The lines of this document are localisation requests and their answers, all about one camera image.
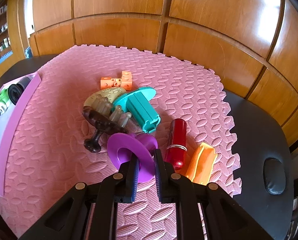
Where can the pink storage box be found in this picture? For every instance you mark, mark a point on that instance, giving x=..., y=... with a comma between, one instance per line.
x=10, y=119

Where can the teal plastic shape block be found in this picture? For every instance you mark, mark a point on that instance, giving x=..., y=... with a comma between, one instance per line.
x=138, y=104

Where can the red lipstick tube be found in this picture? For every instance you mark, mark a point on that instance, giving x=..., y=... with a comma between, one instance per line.
x=176, y=147

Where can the purple plastic spool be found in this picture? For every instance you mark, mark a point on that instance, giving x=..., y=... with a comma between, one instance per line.
x=121, y=146

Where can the beige oval soap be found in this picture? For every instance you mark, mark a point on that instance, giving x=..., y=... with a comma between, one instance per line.
x=111, y=93

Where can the orange star-shaped block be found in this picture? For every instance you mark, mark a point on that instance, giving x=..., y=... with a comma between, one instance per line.
x=201, y=164

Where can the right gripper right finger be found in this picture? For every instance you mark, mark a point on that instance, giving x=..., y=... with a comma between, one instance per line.
x=163, y=170

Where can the orange building block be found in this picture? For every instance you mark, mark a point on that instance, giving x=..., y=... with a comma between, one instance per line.
x=125, y=81

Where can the green plastic toy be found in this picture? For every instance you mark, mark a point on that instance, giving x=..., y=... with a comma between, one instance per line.
x=4, y=98

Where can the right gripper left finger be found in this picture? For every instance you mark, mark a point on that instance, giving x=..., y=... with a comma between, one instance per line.
x=127, y=181

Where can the black cylindrical cap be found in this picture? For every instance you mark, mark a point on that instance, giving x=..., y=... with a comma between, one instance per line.
x=16, y=90

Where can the dark brown wooden massager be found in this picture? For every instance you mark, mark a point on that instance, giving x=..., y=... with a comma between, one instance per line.
x=106, y=119

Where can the black face-hole cushion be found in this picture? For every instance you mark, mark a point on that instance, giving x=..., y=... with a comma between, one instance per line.
x=274, y=176

